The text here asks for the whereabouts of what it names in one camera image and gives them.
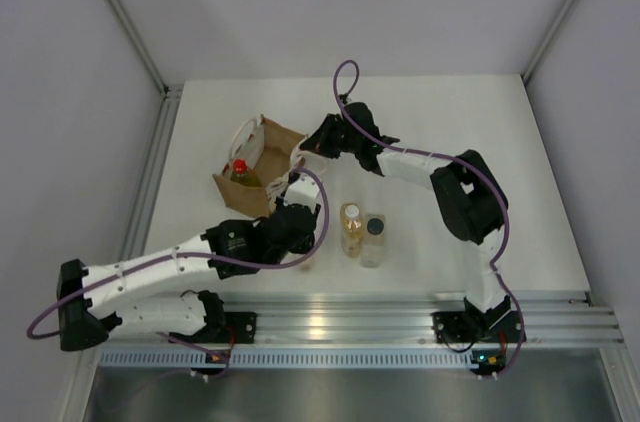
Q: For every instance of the red cap bottle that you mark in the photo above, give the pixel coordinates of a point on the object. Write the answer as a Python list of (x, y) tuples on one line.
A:
[(243, 174)]

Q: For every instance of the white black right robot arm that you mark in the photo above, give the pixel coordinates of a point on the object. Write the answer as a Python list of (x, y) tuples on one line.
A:
[(472, 205)]

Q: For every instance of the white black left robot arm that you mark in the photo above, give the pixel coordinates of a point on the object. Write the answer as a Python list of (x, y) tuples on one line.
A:
[(155, 293)]

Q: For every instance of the aluminium corner post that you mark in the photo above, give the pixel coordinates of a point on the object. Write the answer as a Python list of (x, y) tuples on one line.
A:
[(559, 18), (133, 36)]

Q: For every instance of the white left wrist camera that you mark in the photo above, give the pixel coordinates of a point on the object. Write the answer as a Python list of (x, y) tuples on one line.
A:
[(304, 191)]

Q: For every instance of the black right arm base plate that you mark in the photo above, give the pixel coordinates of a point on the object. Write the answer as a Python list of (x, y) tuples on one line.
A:
[(457, 327)]

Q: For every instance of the left aluminium corner post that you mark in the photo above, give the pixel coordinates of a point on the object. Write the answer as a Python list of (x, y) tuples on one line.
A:
[(133, 36)]

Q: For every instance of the jute watermelon canvas bag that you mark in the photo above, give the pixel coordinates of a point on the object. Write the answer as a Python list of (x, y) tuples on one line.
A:
[(272, 151)]

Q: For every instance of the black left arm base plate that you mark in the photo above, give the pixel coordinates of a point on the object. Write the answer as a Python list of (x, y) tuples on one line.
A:
[(232, 327)]

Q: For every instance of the grey slotted cable duct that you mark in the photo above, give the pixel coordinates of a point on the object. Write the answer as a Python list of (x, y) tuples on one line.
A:
[(248, 358)]

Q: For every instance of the clear bottle dark cap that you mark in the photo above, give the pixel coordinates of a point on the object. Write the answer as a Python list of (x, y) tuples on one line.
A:
[(373, 242)]

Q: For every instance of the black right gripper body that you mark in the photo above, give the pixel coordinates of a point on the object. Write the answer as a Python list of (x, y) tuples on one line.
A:
[(334, 140)]

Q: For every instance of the aluminium front rail frame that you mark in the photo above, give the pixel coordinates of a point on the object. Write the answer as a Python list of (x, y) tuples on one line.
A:
[(320, 320)]

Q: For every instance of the white cap bottle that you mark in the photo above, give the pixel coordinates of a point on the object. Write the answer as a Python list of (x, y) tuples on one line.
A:
[(352, 233), (308, 264)]

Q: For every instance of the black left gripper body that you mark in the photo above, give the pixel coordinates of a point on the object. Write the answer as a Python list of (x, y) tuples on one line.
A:
[(275, 259)]

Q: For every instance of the right aluminium corner post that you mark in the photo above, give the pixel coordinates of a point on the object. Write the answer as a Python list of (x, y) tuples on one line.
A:
[(559, 18)]

